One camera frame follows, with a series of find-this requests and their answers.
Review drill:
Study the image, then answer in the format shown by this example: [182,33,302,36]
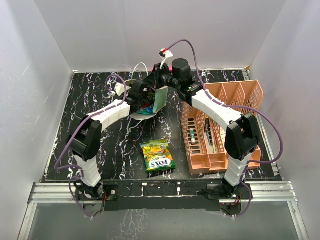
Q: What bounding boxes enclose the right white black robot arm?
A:
[142,58,261,199]

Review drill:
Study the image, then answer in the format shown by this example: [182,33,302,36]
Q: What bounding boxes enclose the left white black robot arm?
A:
[67,80,155,200]

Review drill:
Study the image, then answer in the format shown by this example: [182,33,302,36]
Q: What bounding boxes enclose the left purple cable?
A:
[53,74,128,218]

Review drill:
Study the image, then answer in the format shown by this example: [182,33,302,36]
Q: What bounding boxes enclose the green Fox's candy bag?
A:
[140,138,176,173]

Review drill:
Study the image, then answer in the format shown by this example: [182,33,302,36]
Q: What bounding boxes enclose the black mounting base plate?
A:
[73,179,253,212]

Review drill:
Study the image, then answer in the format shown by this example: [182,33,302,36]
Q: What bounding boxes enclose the green white glue stick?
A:
[189,128,196,145]

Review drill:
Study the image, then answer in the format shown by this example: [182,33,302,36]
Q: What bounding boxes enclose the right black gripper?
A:
[143,63,181,90]

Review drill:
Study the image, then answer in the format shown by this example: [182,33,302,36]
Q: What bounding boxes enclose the teal snack packet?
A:
[136,109,153,116]

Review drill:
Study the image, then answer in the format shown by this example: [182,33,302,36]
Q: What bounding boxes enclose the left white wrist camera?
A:
[111,83,126,97]

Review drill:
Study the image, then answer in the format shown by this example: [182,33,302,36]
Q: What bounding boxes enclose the orange plastic desk organizer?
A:
[181,80,264,175]

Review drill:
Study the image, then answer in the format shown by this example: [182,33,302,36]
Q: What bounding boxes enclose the green white paper bag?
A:
[125,70,169,121]

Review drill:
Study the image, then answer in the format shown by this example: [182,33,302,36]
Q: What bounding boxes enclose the blue snack packet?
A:
[144,106,154,114]

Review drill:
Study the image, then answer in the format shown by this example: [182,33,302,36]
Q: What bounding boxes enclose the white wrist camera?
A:
[159,48,174,69]
[111,83,126,97]

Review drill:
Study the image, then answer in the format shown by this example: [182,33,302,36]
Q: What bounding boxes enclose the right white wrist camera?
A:
[159,48,174,69]

